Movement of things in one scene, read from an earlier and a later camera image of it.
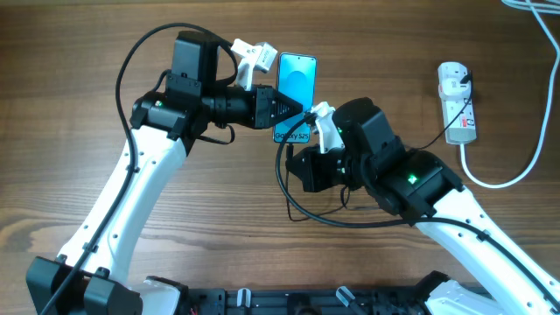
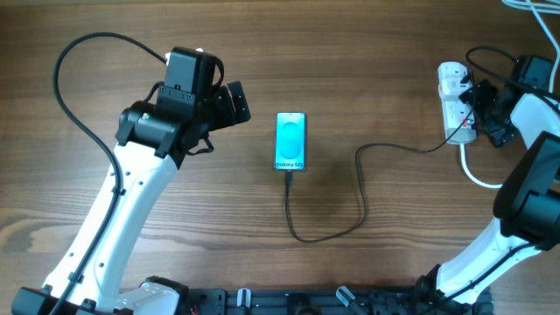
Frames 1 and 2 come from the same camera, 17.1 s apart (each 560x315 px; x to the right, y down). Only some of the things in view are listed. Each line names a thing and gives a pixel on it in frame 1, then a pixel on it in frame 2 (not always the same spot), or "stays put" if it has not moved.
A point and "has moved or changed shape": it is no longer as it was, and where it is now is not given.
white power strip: x=459 y=122 stays put
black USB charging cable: x=465 y=80 -> x=287 y=180
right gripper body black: x=325 y=169 -> x=492 y=120
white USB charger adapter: x=454 y=88 stays put
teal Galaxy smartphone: x=297 y=81 has moved or changed shape
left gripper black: x=262 y=95 -> x=225 y=117
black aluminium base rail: x=316 y=301 stays put
